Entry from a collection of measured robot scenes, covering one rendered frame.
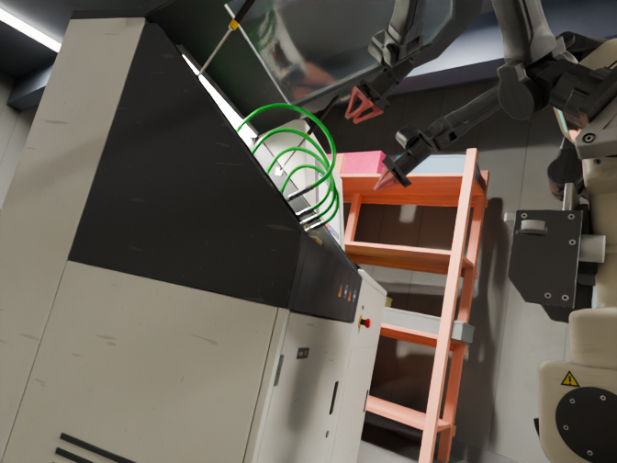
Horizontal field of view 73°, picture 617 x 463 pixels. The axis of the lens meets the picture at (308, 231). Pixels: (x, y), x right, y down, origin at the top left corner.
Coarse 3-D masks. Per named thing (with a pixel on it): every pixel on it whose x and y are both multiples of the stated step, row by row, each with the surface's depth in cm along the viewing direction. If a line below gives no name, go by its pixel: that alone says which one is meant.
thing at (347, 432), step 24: (288, 144) 173; (288, 168) 170; (312, 192) 174; (360, 312) 155; (360, 336) 162; (360, 360) 169; (360, 384) 177; (360, 408) 186; (336, 432) 145; (360, 432) 197; (336, 456) 151
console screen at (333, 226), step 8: (320, 168) 190; (320, 176) 189; (320, 192) 186; (328, 200) 198; (320, 208) 183; (328, 216) 195; (336, 216) 213; (328, 224) 194; (336, 224) 211; (336, 232) 209; (336, 240) 208
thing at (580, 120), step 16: (576, 64) 64; (560, 80) 64; (576, 80) 62; (592, 80) 61; (608, 80) 58; (560, 96) 64; (576, 96) 62; (592, 96) 58; (608, 96) 58; (576, 112) 63; (592, 112) 59
